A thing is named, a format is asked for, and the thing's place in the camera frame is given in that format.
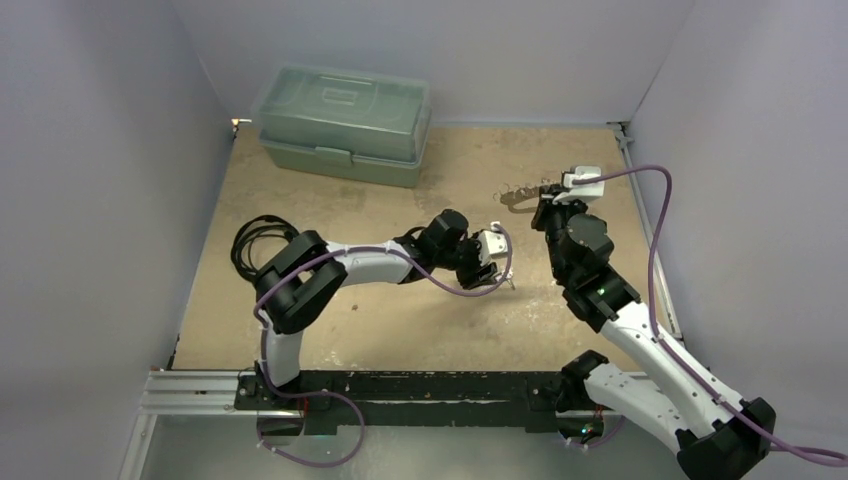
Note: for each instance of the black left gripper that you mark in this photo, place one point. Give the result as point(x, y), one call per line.
point(477, 274)

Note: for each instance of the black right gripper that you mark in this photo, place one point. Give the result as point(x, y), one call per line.
point(548, 204)

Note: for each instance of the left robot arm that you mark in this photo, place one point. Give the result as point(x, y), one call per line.
point(297, 284)

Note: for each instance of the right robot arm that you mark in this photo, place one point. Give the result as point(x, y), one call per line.
point(711, 429)

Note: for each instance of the green plastic toolbox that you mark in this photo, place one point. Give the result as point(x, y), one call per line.
point(345, 124)

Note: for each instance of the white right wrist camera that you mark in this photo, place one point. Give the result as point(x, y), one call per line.
point(579, 183)

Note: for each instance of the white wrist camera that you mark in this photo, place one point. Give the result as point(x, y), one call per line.
point(492, 243)
point(579, 183)

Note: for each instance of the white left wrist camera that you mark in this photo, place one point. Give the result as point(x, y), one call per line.
point(492, 243)

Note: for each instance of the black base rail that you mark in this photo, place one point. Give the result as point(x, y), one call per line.
point(327, 399)

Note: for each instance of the aluminium frame rail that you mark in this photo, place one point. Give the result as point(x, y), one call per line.
point(203, 393)

